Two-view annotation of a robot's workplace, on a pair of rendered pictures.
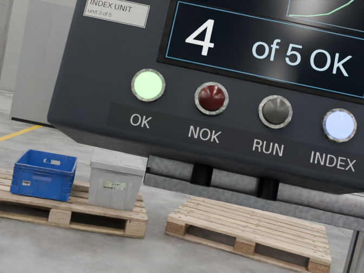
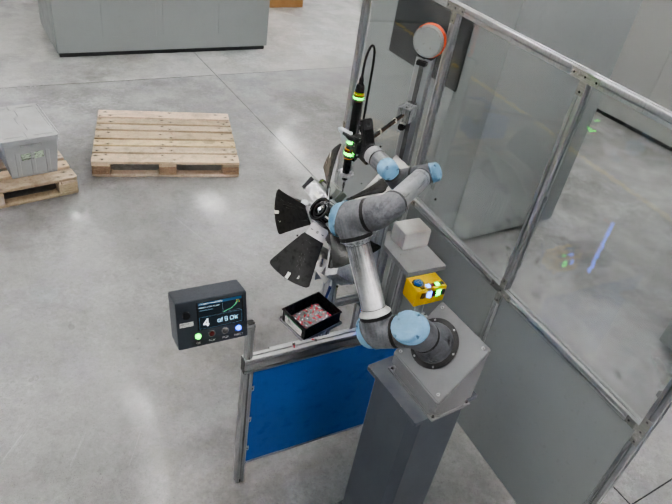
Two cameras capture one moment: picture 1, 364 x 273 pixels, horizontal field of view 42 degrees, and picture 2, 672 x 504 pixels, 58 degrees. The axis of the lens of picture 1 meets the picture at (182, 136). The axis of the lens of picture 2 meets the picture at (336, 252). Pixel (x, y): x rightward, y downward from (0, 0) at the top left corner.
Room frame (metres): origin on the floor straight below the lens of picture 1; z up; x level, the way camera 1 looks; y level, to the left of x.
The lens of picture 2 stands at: (-1.14, 0.50, 2.69)
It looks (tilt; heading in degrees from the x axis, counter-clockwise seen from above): 36 degrees down; 327
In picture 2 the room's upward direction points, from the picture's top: 10 degrees clockwise
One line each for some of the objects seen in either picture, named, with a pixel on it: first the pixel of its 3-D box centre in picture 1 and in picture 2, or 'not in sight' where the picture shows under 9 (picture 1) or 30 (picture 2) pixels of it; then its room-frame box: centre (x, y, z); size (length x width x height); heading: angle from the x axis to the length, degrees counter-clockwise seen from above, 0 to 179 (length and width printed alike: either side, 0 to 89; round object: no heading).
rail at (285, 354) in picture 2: not in sight; (339, 341); (0.43, -0.62, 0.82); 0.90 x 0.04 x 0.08; 89
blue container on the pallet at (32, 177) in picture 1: (46, 174); not in sight; (3.53, 0.94, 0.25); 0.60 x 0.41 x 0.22; 10
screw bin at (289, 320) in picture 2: not in sight; (311, 315); (0.60, -0.56, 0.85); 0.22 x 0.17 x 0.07; 105
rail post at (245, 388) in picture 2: not in sight; (242, 428); (0.44, -0.19, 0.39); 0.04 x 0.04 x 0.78; 89
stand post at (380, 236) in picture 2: not in sight; (364, 294); (0.91, -1.07, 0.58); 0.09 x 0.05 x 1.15; 179
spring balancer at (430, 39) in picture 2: not in sight; (429, 40); (1.19, -1.33, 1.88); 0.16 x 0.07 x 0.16; 34
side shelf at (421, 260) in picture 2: not in sight; (409, 251); (0.89, -1.28, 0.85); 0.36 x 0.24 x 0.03; 179
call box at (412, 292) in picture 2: not in sight; (424, 290); (0.42, -1.02, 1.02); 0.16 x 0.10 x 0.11; 89
